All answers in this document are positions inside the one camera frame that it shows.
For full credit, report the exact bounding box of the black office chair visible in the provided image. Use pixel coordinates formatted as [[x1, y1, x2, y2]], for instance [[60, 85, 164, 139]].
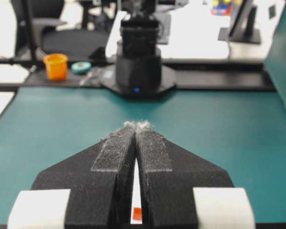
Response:
[[11, 0, 109, 61]]

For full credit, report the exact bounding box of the teal side panel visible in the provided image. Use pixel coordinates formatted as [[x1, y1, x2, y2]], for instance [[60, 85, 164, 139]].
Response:
[[265, 4, 286, 108]]

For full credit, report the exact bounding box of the black monitor stand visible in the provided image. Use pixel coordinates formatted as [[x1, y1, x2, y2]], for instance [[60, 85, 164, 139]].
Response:
[[218, 0, 261, 44]]

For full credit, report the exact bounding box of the white bowl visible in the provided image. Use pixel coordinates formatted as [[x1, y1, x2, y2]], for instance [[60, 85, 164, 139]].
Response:
[[131, 160, 142, 224]]

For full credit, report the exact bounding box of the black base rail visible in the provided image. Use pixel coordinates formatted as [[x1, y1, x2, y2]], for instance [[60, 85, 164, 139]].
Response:
[[0, 59, 276, 92]]

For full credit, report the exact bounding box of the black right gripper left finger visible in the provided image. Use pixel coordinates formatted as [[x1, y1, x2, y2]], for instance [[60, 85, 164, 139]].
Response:
[[7, 125, 137, 229]]

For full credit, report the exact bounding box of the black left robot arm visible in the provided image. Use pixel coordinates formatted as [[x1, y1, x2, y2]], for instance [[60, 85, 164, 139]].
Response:
[[7, 0, 173, 229]]

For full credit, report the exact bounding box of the teal tape roll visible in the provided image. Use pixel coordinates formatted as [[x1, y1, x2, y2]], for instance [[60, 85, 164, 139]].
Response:
[[71, 62, 92, 74]]

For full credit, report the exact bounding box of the colourful box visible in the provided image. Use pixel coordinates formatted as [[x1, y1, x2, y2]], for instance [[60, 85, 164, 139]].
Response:
[[211, 0, 233, 16]]

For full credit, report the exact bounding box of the red block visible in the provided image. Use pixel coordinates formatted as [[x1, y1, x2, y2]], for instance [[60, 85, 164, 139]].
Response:
[[133, 207, 142, 221]]

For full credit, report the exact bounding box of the orange plastic cup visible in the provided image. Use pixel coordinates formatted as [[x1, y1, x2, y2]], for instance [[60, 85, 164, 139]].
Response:
[[43, 53, 68, 81]]

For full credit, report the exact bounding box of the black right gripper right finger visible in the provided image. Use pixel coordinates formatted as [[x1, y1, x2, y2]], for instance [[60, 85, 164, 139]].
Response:
[[134, 124, 256, 229]]

